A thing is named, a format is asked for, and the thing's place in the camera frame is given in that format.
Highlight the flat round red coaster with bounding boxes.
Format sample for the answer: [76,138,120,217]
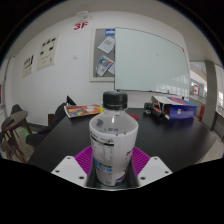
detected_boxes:
[128,113,141,122]

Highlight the small white wall poster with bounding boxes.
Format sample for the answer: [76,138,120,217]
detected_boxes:
[21,54,36,79]

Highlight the black office chair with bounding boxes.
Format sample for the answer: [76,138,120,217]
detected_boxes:
[25,95,78,148]

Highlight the blue and purple cardboard box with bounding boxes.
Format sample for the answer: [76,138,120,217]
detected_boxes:
[149,95,198,121]

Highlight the brown wooden chair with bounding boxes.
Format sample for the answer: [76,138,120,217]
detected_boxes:
[0,103,33,164]

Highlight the large wall whiteboard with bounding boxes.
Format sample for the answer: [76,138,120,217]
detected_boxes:
[114,27,191,95]

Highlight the large white wall poster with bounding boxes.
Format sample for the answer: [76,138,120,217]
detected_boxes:
[35,34,61,72]

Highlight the red wall floor sign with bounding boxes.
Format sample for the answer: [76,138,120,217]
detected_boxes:
[73,21,90,32]

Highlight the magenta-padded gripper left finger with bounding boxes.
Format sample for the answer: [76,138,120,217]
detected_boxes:
[50,145,98,189]

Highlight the colourful printed book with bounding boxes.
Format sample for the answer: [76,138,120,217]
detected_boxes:
[63,104,103,119]

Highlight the black and red tool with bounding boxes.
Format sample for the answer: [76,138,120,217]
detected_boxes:
[143,101,165,118]

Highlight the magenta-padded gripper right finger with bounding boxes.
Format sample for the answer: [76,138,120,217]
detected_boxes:
[126,146,174,190]

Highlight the clear white-labelled drink bottle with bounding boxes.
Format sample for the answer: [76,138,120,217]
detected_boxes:
[88,90,139,188]

